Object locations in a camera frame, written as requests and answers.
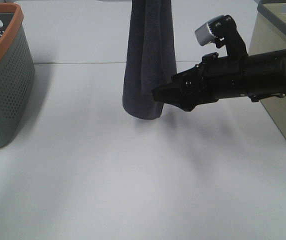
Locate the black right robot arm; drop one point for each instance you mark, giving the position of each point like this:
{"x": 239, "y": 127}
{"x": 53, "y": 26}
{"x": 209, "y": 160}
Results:
{"x": 257, "y": 77}

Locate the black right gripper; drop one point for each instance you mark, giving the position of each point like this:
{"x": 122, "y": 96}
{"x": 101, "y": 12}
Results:
{"x": 212, "y": 79}

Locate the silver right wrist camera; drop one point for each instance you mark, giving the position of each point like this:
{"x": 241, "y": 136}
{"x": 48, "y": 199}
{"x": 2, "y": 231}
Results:
{"x": 222, "y": 31}

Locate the dark grey towel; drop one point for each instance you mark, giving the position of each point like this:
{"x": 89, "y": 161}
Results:
{"x": 150, "y": 59}

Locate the beige basket grey rim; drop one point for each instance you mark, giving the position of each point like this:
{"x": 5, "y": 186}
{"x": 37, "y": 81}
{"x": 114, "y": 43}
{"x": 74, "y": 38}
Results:
{"x": 269, "y": 34}

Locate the grey perforated basket orange rim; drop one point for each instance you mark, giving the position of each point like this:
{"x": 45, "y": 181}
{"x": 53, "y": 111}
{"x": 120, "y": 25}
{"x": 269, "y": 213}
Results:
{"x": 17, "y": 70}

